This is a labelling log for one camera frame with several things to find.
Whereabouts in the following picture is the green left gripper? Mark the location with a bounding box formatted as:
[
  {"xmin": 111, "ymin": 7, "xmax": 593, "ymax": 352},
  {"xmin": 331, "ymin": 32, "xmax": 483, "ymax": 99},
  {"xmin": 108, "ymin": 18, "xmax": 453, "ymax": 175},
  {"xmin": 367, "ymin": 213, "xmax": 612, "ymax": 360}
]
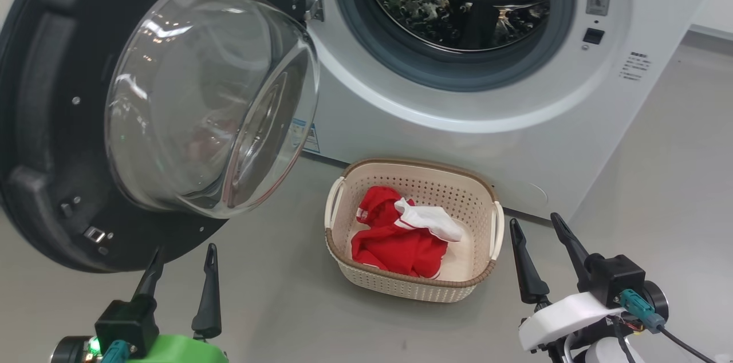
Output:
[{"xmin": 126, "ymin": 243, "xmax": 230, "ymax": 363}]

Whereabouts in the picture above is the white front-load washing machine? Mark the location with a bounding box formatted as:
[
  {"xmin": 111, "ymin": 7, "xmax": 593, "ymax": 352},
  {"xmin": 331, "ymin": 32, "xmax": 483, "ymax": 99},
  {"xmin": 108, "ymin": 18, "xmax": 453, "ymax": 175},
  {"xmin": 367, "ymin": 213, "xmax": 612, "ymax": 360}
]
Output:
[{"xmin": 286, "ymin": 0, "xmax": 731, "ymax": 220}]

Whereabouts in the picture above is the cream perforated laundry basket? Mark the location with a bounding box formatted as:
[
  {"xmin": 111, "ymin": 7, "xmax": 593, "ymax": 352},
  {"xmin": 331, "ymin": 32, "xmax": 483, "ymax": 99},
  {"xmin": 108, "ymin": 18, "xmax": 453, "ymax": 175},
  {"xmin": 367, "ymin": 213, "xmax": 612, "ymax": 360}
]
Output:
[{"xmin": 324, "ymin": 158, "xmax": 506, "ymax": 303}]

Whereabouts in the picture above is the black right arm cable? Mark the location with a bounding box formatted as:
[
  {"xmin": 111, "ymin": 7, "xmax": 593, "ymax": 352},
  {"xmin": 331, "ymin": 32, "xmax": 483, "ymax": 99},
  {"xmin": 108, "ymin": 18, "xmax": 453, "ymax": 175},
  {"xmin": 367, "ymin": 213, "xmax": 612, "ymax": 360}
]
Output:
[{"xmin": 612, "ymin": 320, "xmax": 632, "ymax": 363}]

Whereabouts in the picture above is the red and white garment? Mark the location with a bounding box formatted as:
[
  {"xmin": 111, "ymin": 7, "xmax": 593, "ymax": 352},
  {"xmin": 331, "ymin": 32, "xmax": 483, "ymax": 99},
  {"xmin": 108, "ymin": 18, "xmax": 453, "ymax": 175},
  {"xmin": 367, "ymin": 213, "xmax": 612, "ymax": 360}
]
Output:
[{"xmin": 350, "ymin": 186, "xmax": 463, "ymax": 279}]

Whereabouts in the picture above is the teal-plug right camera cable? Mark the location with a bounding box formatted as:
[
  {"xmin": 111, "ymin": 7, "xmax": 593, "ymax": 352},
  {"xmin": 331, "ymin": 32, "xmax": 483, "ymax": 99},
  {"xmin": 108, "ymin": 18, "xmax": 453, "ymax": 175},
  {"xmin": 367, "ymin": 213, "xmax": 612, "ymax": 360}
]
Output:
[{"xmin": 618, "ymin": 289, "xmax": 718, "ymax": 363}]

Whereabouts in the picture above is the dark round glass washer door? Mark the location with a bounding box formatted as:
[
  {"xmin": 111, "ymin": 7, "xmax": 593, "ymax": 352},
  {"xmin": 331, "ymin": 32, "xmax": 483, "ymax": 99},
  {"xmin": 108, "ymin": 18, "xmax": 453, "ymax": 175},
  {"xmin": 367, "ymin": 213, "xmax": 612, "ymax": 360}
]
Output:
[{"xmin": 0, "ymin": 0, "xmax": 325, "ymax": 273}]

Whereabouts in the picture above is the teal-plug left camera cable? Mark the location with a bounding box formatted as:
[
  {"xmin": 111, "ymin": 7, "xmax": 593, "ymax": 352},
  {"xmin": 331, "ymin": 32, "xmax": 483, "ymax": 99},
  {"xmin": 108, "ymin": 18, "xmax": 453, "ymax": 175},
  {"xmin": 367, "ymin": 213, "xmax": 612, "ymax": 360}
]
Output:
[{"xmin": 100, "ymin": 340, "xmax": 131, "ymax": 363}]

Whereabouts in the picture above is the teal-plug camera cable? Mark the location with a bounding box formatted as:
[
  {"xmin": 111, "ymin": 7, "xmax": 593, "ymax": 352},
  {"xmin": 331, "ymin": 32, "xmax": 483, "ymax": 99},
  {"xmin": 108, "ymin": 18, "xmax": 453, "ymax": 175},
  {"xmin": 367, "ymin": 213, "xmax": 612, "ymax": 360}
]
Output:
[
  {"xmin": 618, "ymin": 289, "xmax": 718, "ymax": 363},
  {"xmin": 100, "ymin": 340, "xmax": 131, "ymax": 363}
]

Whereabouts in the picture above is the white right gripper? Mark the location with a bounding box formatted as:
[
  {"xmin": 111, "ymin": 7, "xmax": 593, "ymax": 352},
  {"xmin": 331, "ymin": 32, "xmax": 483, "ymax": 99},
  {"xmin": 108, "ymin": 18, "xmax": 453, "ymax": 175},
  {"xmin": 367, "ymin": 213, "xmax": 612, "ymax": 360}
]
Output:
[{"xmin": 509, "ymin": 212, "xmax": 626, "ymax": 352}]

